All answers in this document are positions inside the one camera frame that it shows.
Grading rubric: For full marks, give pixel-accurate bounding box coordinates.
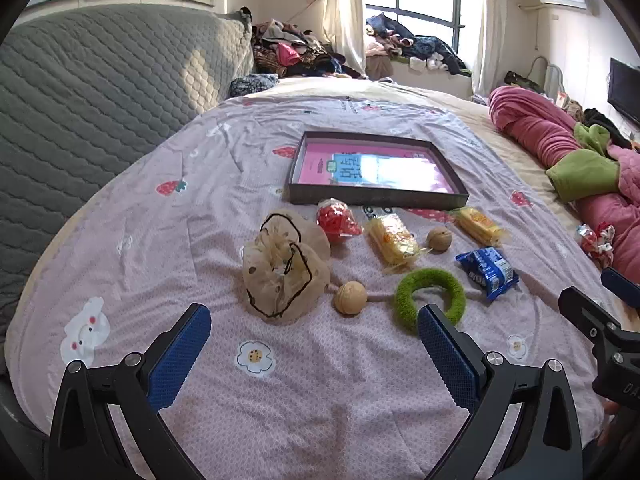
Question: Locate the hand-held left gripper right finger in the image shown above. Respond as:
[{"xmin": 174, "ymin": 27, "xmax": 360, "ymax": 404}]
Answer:
[{"xmin": 417, "ymin": 303, "xmax": 586, "ymax": 480}]

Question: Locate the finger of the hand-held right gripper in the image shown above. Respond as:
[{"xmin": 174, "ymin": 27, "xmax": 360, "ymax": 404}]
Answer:
[
  {"xmin": 558, "ymin": 286, "xmax": 640, "ymax": 353},
  {"xmin": 601, "ymin": 267, "xmax": 640, "ymax": 308}
]

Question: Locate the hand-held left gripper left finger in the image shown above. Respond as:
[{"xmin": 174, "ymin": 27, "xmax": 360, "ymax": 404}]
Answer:
[{"xmin": 47, "ymin": 303, "xmax": 213, "ymax": 480}]

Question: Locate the green fuzzy hair ring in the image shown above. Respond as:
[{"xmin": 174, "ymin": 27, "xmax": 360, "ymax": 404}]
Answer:
[{"xmin": 394, "ymin": 268, "xmax": 467, "ymax": 333}]

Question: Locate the blue cookie packet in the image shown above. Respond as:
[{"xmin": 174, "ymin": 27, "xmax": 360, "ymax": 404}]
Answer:
[{"xmin": 455, "ymin": 247, "xmax": 520, "ymax": 302}]

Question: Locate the beige mesh hair scrunchie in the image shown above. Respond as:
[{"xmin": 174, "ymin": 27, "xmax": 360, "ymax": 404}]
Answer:
[{"xmin": 242, "ymin": 208, "xmax": 332, "ymax": 325}]

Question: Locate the yellow snack packet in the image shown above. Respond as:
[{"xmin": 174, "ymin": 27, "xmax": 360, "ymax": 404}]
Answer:
[
  {"xmin": 447, "ymin": 206, "xmax": 508, "ymax": 248},
  {"xmin": 365, "ymin": 213, "xmax": 423, "ymax": 273}
]

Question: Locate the dark shallow box tray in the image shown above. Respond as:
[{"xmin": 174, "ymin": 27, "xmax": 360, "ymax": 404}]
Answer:
[{"xmin": 284, "ymin": 131, "xmax": 470, "ymax": 211}]

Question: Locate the red egg toy candy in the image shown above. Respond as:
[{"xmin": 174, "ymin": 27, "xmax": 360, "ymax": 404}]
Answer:
[{"xmin": 316, "ymin": 199, "xmax": 363, "ymax": 246}]

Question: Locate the person's right hand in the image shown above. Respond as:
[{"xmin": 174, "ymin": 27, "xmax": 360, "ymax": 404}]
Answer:
[{"xmin": 597, "ymin": 399, "xmax": 623, "ymax": 445}]

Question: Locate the red white candy wrapper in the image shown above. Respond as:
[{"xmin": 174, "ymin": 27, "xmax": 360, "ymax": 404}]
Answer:
[{"xmin": 575, "ymin": 221, "xmax": 617, "ymax": 269}]

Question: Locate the pink strawberry print bed sheet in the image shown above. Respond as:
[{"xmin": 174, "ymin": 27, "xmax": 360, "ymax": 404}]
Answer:
[{"xmin": 10, "ymin": 92, "xmax": 621, "ymax": 480}]

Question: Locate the pink and green quilt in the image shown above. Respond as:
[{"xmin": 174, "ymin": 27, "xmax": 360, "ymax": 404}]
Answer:
[{"xmin": 487, "ymin": 86, "xmax": 640, "ymax": 286}]

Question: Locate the black television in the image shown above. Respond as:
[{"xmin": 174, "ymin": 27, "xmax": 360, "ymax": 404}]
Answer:
[{"xmin": 607, "ymin": 57, "xmax": 640, "ymax": 126}]

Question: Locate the cluttered white desk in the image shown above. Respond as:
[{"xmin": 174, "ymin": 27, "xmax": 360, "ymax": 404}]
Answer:
[{"xmin": 502, "ymin": 70, "xmax": 586, "ymax": 116}]

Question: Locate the grey quilted headboard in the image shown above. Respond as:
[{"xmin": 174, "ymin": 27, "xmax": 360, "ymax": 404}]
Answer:
[{"xmin": 0, "ymin": 5, "xmax": 255, "ymax": 376}]

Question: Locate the plain cream curtain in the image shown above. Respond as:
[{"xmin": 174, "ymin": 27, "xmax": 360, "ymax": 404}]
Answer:
[{"xmin": 470, "ymin": 0, "xmax": 516, "ymax": 103}]

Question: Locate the dark blue patterned cloth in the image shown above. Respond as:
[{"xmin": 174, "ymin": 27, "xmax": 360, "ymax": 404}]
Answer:
[{"xmin": 229, "ymin": 74, "xmax": 280, "ymax": 98}]

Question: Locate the clothes pile on windowsill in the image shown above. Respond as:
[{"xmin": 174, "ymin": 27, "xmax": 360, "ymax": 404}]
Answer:
[{"xmin": 365, "ymin": 12, "xmax": 473, "ymax": 77}]

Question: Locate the pile of mixed clothes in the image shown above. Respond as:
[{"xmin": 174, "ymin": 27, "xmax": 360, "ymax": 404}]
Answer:
[{"xmin": 239, "ymin": 7, "xmax": 368, "ymax": 81}]

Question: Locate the cream curtain with knot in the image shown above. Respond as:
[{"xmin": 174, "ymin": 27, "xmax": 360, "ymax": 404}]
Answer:
[{"xmin": 306, "ymin": 0, "xmax": 368, "ymax": 78}]

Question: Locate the white metal frame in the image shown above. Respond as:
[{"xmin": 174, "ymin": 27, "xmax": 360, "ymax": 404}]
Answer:
[{"xmin": 527, "ymin": 55, "xmax": 566, "ymax": 101}]

